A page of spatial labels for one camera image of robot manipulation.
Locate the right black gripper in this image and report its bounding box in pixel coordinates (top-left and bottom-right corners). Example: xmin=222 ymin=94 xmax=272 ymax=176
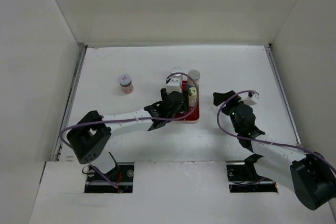
xmin=213 ymin=91 xmax=250 ymax=133

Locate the yellow cap bottle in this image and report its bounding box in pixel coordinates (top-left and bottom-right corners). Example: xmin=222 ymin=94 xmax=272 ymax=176
xmin=188 ymin=87 xmax=197 ymax=108

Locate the tall jar blue label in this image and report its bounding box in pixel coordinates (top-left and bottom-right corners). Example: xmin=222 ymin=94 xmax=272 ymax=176
xmin=171 ymin=66 xmax=183 ymax=77
xmin=187 ymin=69 xmax=201 ymax=89

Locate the short jar white lid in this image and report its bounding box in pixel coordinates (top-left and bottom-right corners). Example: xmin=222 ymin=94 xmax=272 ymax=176
xmin=119 ymin=74 xmax=133 ymax=94

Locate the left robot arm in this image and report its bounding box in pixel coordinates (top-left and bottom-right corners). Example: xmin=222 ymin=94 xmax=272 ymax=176
xmin=67 ymin=89 xmax=189 ymax=182

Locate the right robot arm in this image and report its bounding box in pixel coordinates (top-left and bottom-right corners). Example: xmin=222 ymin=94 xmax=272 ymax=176
xmin=213 ymin=90 xmax=335 ymax=210

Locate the red lacquer tray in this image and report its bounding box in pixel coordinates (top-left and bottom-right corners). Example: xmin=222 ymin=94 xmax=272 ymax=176
xmin=175 ymin=80 xmax=200 ymax=122

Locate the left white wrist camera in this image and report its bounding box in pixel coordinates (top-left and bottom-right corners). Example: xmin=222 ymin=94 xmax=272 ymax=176
xmin=166 ymin=76 xmax=182 ymax=94

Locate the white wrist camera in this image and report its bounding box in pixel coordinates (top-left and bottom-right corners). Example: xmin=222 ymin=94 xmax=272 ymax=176
xmin=241 ymin=92 xmax=259 ymax=106
xmin=166 ymin=76 xmax=182 ymax=94

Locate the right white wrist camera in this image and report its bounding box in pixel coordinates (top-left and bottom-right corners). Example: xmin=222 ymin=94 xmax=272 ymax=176
xmin=241 ymin=92 xmax=259 ymax=106

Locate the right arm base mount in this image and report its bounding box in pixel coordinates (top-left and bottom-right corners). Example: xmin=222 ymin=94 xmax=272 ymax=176
xmin=226 ymin=154 xmax=278 ymax=193

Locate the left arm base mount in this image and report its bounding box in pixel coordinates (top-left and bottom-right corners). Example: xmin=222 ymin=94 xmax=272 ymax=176
xmin=82 ymin=163 xmax=135 ymax=194

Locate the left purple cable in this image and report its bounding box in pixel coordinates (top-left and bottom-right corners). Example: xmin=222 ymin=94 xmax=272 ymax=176
xmin=59 ymin=73 xmax=198 ymax=188

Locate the purple cable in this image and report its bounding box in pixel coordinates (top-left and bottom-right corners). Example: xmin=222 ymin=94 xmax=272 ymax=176
xmin=59 ymin=73 xmax=198 ymax=188
xmin=216 ymin=90 xmax=336 ymax=175

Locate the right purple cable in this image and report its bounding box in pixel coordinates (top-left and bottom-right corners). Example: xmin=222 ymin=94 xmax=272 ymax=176
xmin=216 ymin=90 xmax=336 ymax=175

